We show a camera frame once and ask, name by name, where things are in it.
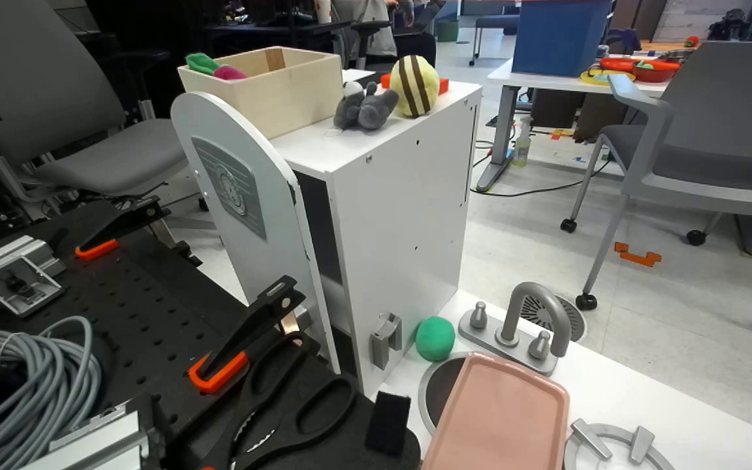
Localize pink plush toy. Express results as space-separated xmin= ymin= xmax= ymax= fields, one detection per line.
xmin=214 ymin=66 xmax=247 ymax=80

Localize white toy kitchen cabinet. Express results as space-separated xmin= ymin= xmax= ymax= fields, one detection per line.
xmin=172 ymin=84 xmax=482 ymax=391

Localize green plush ball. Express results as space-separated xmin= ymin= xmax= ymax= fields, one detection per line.
xmin=415 ymin=315 xmax=454 ymax=363

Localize grey raccoon plush toy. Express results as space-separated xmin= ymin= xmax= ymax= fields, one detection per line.
xmin=334 ymin=80 xmax=401 ymax=131

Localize yellow striped plush toy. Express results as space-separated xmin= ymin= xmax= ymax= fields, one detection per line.
xmin=390 ymin=55 xmax=440 ymax=118

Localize grey toy faucet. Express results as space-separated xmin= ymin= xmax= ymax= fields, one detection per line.
xmin=458 ymin=282 xmax=583 ymax=375

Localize pink toy sink basin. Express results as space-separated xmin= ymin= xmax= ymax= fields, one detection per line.
xmin=422 ymin=351 xmax=569 ymax=470

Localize green plush toy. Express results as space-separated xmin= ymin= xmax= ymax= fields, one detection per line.
xmin=185 ymin=52 xmax=219 ymax=75

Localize wooden box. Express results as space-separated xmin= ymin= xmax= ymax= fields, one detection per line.
xmin=179 ymin=43 xmax=343 ymax=137

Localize black scissors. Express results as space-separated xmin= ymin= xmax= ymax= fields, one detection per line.
xmin=224 ymin=337 xmax=359 ymax=470

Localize black orange clamp front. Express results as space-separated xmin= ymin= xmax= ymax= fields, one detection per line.
xmin=188 ymin=274 xmax=305 ymax=393

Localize black orange clamp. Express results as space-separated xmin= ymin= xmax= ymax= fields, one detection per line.
xmin=73 ymin=201 xmax=167 ymax=261
xmin=188 ymin=274 xmax=305 ymax=393

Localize black orange clamp rear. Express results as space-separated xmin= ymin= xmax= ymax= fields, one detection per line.
xmin=73 ymin=201 xmax=167 ymax=261

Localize white desk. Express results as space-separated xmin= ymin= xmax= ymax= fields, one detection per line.
xmin=474 ymin=58 xmax=684 ymax=196

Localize grey chair left background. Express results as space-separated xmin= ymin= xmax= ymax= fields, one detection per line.
xmin=0 ymin=0 xmax=185 ymax=201

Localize grey office chair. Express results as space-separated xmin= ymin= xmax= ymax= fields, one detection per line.
xmin=561 ymin=41 xmax=752 ymax=310

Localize grey coiled cable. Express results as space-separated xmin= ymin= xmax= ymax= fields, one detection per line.
xmin=0 ymin=312 xmax=106 ymax=470

